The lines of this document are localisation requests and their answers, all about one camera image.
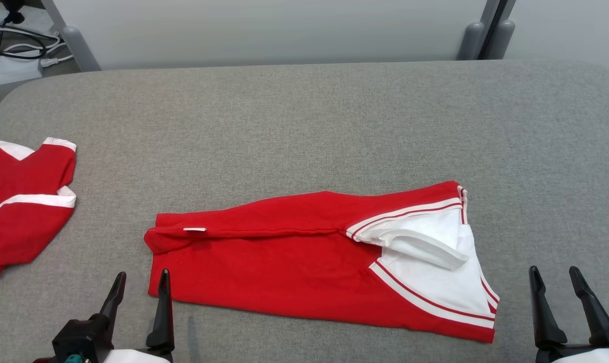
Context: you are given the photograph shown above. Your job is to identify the white plug with cable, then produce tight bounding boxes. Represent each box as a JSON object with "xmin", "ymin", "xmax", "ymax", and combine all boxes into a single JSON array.
[{"xmin": 40, "ymin": 53, "xmax": 76, "ymax": 68}]

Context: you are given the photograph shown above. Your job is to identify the grey partition foot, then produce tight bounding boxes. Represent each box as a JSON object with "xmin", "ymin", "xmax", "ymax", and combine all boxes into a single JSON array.
[
  {"xmin": 458, "ymin": 22, "xmax": 485, "ymax": 61},
  {"xmin": 63, "ymin": 26, "xmax": 102, "ymax": 72},
  {"xmin": 489, "ymin": 20, "xmax": 516, "ymax": 61}
]

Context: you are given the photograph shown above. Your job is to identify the black power adapter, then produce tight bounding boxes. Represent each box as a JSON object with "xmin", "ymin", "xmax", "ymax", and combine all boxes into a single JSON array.
[{"xmin": 1, "ymin": 0, "xmax": 26, "ymax": 24}]

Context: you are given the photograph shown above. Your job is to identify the wide light grey partition panel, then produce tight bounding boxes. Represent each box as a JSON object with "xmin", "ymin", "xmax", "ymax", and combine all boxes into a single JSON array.
[{"xmin": 52, "ymin": 0, "xmax": 502, "ymax": 72}]

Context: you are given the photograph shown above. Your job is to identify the white power cable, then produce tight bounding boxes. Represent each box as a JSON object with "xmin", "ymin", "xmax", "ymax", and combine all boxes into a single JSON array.
[{"xmin": 0, "ymin": 28, "xmax": 66, "ymax": 57}]

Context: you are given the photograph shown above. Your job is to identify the narrow light grey partition panel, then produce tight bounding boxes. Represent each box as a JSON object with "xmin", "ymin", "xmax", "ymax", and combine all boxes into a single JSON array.
[{"xmin": 506, "ymin": 0, "xmax": 609, "ymax": 72}]

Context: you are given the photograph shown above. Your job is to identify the light grey partition post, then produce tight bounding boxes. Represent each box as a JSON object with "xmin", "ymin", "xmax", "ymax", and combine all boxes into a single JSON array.
[{"xmin": 41, "ymin": 0, "xmax": 69, "ymax": 32}]

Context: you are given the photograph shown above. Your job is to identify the red shorts with white stripe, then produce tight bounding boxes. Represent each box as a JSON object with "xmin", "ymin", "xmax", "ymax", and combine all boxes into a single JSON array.
[{"xmin": 0, "ymin": 137, "xmax": 77, "ymax": 277}]

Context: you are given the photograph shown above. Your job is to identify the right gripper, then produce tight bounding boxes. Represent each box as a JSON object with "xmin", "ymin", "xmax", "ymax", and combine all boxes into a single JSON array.
[{"xmin": 529, "ymin": 266, "xmax": 609, "ymax": 363}]

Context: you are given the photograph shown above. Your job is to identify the dark partition post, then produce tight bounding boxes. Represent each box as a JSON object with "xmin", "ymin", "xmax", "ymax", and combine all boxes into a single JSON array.
[{"xmin": 478, "ymin": 0, "xmax": 517, "ymax": 61}]

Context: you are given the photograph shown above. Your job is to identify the red jersey with white trim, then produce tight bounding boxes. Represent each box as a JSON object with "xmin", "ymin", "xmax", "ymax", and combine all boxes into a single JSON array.
[{"xmin": 144, "ymin": 180, "xmax": 500, "ymax": 344}]

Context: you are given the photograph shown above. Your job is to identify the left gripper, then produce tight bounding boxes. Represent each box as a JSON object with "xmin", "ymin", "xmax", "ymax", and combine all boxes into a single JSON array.
[{"xmin": 32, "ymin": 269, "xmax": 175, "ymax": 363}]

